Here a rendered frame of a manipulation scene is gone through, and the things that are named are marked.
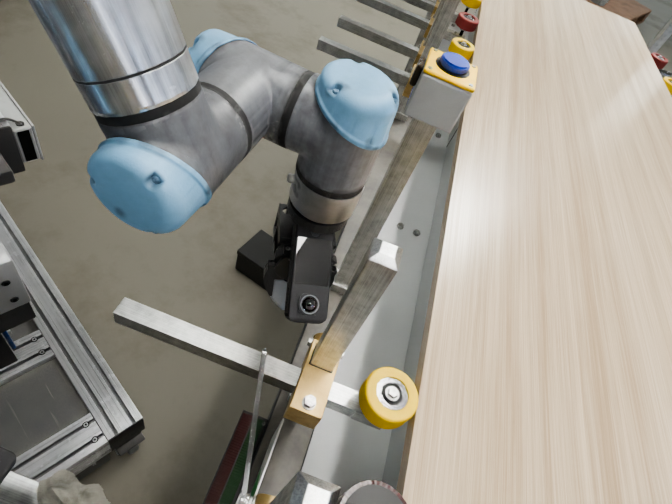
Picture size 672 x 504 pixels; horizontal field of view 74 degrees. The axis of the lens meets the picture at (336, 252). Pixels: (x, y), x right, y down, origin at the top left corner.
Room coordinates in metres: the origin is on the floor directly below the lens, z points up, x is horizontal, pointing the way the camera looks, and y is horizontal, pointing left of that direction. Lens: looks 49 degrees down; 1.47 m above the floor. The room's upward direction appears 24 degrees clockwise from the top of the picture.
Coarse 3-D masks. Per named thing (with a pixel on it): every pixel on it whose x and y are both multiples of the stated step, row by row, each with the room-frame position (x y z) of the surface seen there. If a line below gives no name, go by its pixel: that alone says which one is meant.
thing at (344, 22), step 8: (344, 16) 1.54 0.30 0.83; (344, 24) 1.51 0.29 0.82; (352, 24) 1.52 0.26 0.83; (360, 24) 1.53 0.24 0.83; (352, 32) 1.52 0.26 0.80; (360, 32) 1.52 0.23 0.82; (368, 32) 1.52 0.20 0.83; (376, 32) 1.53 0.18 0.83; (376, 40) 1.52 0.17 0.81; (384, 40) 1.52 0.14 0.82; (392, 40) 1.52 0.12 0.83; (400, 40) 1.55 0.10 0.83; (392, 48) 1.52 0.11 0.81; (400, 48) 1.52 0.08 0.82; (408, 48) 1.52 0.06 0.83; (416, 48) 1.54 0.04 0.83; (408, 56) 1.52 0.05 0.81
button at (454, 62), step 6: (444, 54) 0.59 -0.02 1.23; (450, 54) 0.60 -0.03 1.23; (456, 54) 0.61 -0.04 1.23; (444, 60) 0.58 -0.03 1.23; (450, 60) 0.58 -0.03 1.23; (456, 60) 0.59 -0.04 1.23; (462, 60) 0.60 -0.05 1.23; (444, 66) 0.58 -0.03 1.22; (450, 66) 0.57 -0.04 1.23; (456, 66) 0.58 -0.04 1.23; (462, 66) 0.58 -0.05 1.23; (468, 66) 0.59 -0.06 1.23; (456, 72) 0.57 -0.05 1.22; (462, 72) 0.58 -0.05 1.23
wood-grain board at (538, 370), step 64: (512, 0) 2.22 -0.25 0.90; (576, 0) 2.65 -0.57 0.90; (512, 64) 1.57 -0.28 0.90; (576, 64) 1.83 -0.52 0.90; (640, 64) 2.14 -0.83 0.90; (512, 128) 1.17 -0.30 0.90; (576, 128) 1.33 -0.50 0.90; (640, 128) 1.53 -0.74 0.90; (448, 192) 0.81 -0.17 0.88; (512, 192) 0.88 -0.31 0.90; (576, 192) 1.00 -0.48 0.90; (640, 192) 1.13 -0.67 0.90; (448, 256) 0.60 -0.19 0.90; (512, 256) 0.68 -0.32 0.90; (576, 256) 0.76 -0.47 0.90; (640, 256) 0.86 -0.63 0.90; (448, 320) 0.46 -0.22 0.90; (512, 320) 0.52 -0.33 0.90; (576, 320) 0.59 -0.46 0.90; (640, 320) 0.66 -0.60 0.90; (448, 384) 0.35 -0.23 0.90; (512, 384) 0.40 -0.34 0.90; (576, 384) 0.45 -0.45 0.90; (640, 384) 0.51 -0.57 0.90; (448, 448) 0.26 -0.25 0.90; (512, 448) 0.30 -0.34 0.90; (576, 448) 0.34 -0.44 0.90; (640, 448) 0.39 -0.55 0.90
